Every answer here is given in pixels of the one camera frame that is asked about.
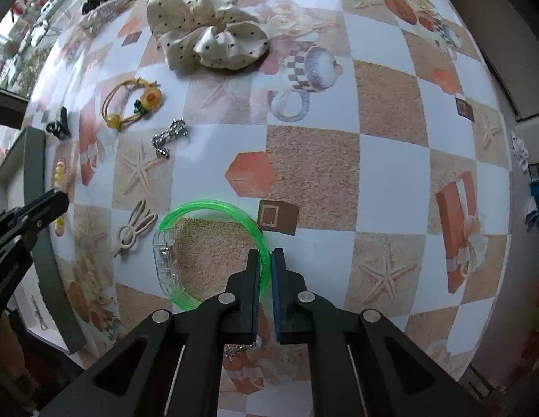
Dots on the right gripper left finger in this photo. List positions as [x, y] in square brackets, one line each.
[241, 327]

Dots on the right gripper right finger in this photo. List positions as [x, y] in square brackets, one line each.
[291, 327]

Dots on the green translucent bangle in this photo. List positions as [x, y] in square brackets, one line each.
[165, 250]

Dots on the black small claw clip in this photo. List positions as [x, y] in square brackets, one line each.
[59, 128]

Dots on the cream polka dot scrunchie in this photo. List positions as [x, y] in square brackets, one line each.
[215, 34]

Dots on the silver rhinestone hair clip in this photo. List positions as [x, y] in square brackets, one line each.
[231, 351]

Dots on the grey shallow tray box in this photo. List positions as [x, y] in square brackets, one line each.
[40, 296]

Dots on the small silver rhinestone clip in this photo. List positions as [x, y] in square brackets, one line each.
[177, 129]

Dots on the checkered patterned tablecloth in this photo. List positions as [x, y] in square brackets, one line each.
[367, 143]

